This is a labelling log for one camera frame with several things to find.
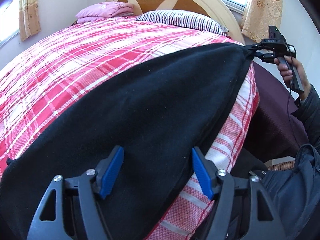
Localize wicker chair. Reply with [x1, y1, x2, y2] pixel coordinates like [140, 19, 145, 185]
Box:
[268, 160, 295, 171]

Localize dark jacket right forearm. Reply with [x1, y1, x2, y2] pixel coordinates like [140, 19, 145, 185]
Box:
[262, 88, 319, 239]

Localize striped pillow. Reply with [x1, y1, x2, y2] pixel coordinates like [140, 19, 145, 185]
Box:
[136, 10, 229, 36]

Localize cream wooden headboard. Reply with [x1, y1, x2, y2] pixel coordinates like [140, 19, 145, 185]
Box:
[106, 0, 246, 45]

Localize red white plaid bedspread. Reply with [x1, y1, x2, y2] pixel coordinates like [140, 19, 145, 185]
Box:
[1, 17, 259, 239]

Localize dark maroon mattress side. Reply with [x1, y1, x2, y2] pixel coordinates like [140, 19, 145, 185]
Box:
[244, 63, 309, 163]

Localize person's right hand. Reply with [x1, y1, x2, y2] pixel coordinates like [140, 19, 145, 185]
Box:
[274, 56, 311, 100]

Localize folded pink blanket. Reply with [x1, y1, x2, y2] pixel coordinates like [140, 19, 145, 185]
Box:
[76, 1, 134, 24]

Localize black pants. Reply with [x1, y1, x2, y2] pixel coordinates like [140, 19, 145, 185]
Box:
[1, 43, 252, 239]

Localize beige floral curtain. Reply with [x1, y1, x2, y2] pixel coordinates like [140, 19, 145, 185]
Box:
[240, 0, 283, 42]

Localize beige curtain left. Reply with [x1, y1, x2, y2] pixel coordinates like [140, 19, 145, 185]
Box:
[18, 0, 41, 42]

